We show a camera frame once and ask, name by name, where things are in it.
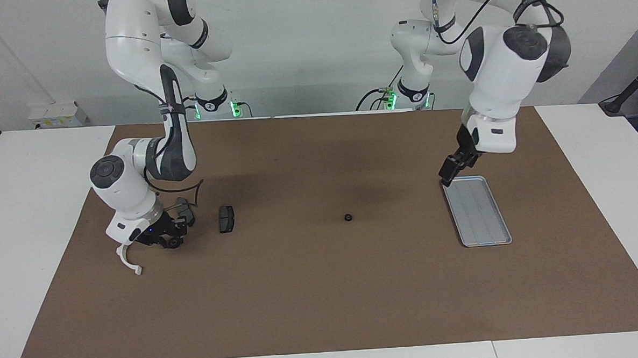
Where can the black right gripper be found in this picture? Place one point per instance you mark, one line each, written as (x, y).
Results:
(154, 232)

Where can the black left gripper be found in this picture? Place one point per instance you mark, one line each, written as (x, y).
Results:
(467, 145)

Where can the large black bearing gear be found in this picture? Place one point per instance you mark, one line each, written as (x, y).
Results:
(176, 244)

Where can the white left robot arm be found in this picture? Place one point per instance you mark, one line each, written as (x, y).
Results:
(500, 74)

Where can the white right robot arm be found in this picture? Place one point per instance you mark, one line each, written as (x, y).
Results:
(130, 47)

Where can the silver metal tray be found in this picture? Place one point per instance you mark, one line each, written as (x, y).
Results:
(489, 232)

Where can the grey curved brake pad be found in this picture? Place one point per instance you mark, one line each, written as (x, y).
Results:
(190, 212)

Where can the grey rectangular brake pad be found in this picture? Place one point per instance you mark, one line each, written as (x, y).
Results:
(226, 219)

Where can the brown table mat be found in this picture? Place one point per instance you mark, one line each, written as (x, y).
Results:
(323, 286)

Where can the white curved plastic bracket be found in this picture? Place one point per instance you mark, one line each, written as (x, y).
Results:
(134, 269)

